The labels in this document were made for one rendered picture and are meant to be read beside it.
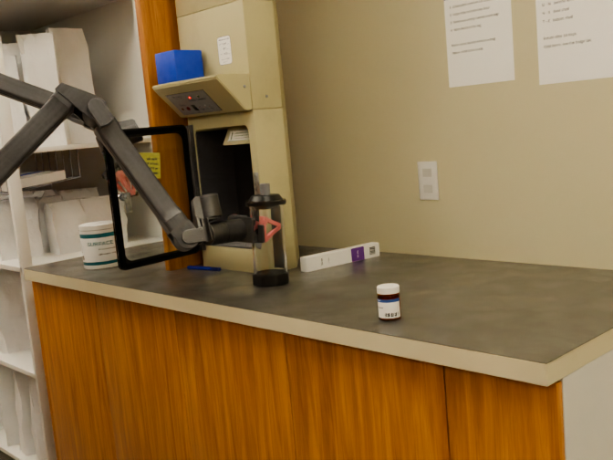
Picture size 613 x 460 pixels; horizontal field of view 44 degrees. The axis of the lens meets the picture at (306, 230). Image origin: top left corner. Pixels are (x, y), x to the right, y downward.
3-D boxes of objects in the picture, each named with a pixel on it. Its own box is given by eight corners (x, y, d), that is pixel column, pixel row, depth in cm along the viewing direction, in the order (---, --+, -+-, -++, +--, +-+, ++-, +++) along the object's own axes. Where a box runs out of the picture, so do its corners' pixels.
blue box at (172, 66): (185, 84, 233) (182, 54, 232) (204, 80, 226) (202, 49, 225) (157, 85, 227) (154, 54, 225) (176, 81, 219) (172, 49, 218)
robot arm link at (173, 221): (78, 118, 192) (80, 105, 182) (98, 106, 194) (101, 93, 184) (180, 256, 196) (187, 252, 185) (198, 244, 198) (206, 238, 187)
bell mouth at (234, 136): (255, 141, 244) (254, 124, 243) (293, 139, 231) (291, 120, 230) (211, 146, 232) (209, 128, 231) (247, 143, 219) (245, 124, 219)
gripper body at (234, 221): (233, 215, 204) (210, 218, 199) (256, 216, 196) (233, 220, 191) (233, 239, 205) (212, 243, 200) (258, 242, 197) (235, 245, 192)
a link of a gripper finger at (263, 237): (267, 212, 206) (240, 215, 199) (285, 213, 200) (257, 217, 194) (269, 237, 207) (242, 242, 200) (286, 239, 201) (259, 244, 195)
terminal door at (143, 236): (200, 252, 241) (186, 123, 235) (119, 272, 218) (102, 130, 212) (198, 252, 241) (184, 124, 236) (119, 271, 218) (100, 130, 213)
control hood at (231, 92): (186, 117, 237) (183, 84, 236) (253, 109, 213) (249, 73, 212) (155, 120, 229) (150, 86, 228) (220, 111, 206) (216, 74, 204)
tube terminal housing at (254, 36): (263, 252, 260) (240, 20, 250) (330, 258, 237) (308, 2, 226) (202, 266, 243) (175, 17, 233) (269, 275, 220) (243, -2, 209)
